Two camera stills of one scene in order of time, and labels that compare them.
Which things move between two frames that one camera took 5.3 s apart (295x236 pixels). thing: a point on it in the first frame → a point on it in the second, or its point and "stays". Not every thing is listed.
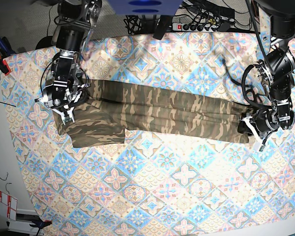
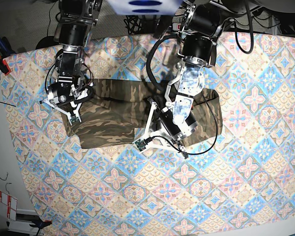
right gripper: [266, 120] → [166, 129]
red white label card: [12, 203] stays
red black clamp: [5, 51] stays
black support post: [164, 23] stays
